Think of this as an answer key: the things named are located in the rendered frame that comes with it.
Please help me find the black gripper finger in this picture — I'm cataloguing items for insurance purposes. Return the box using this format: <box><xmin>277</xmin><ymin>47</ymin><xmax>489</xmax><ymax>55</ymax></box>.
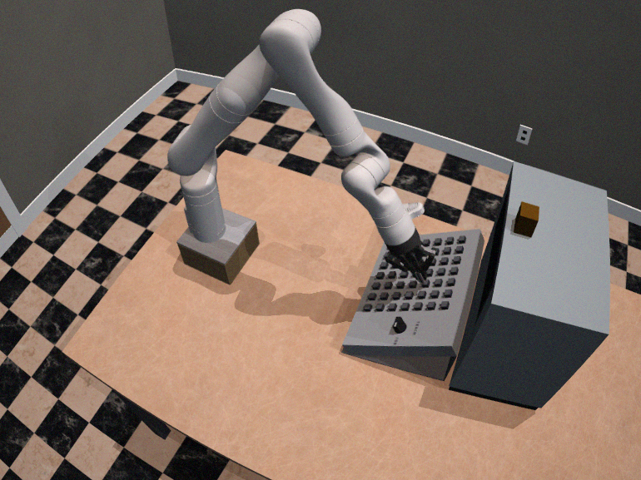
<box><xmin>385</xmin><ymin>251</ymin><xmax>422</xmax><ymax>283</ymax></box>
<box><xmin>409</xmin><ymin>245</ymin><xmax>436</xmax><ymax>283</ymax></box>

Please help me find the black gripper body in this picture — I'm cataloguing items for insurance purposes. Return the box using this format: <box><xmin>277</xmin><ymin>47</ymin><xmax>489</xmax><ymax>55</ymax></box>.
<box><xmin>386</xmin><ymin>228</ymin><xmax>425</xmax><ymax>263</ymax></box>

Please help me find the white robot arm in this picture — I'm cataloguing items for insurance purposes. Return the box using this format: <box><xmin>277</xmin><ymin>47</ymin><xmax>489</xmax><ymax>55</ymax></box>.
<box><xmin>167</xmin><ymin>9</ymin><xmax>425</xmax><ymax>245</ymax></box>

